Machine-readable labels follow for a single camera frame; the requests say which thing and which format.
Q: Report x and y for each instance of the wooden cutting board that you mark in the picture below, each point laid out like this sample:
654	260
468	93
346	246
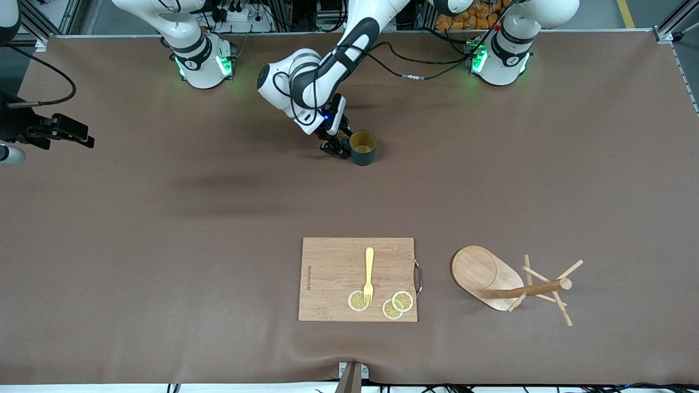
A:
333	278

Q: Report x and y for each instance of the aluminium frame rail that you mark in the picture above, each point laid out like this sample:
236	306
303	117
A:
68	16
669	27

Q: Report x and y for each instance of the white power strip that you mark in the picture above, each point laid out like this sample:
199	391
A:
240	13

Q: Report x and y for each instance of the lemon slice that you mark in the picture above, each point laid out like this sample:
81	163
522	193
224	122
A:
390	311
356	302
404	300

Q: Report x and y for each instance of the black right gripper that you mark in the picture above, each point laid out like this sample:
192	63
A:
16	122

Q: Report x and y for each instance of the metal table edge bracket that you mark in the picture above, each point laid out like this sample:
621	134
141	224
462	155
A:
352	379

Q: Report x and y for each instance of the yellow fork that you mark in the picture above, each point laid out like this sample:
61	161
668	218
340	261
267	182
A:
369	267

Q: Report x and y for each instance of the wooden mug tree rack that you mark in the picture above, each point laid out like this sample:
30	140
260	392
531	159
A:
480	273

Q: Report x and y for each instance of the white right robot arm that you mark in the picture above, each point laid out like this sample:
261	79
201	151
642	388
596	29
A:
202	65

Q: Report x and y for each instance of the dark teal cup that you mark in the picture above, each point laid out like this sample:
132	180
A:
365	155

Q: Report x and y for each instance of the brown table mat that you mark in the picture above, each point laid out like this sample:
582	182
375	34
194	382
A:
164	300

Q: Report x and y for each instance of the white electronics box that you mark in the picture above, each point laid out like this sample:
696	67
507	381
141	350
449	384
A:
326	16

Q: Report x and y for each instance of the bag of orange snacks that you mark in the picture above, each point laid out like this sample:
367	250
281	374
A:
453	22

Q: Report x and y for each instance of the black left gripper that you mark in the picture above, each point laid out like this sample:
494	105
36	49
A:
331	138

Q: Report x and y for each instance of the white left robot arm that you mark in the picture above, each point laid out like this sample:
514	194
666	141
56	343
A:
306	82

